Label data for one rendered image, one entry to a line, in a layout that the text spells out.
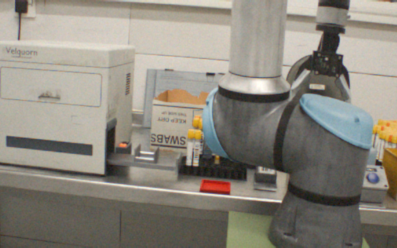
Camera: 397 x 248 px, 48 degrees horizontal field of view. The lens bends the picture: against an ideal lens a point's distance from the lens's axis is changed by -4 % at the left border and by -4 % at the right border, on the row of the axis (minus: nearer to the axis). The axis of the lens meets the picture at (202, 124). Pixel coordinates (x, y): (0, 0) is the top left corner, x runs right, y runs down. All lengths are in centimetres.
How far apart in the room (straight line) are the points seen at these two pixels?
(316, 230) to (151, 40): 113
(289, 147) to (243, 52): 16
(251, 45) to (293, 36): 97
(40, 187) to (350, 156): 72
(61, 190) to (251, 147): 53
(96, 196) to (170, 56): 74
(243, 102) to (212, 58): 96
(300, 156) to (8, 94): 72
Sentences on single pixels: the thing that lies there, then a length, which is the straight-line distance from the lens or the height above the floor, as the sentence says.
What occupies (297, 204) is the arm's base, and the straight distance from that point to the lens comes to 71.
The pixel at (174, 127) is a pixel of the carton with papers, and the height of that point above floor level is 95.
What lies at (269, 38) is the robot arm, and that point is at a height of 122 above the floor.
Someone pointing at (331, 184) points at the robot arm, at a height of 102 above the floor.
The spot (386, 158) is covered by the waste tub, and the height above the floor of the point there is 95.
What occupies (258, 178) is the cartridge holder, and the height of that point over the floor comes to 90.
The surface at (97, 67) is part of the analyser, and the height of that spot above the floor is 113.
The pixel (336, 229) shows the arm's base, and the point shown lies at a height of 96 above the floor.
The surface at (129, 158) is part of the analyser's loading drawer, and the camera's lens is 112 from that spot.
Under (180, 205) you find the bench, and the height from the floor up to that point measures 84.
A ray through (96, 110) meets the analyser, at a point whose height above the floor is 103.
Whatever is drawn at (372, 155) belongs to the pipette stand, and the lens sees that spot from 120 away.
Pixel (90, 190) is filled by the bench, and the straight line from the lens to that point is 108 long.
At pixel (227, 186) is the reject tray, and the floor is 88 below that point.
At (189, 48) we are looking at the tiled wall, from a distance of 166.
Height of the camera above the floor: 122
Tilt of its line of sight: 11 degrees down
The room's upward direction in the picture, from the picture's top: 5 degrees clockwise
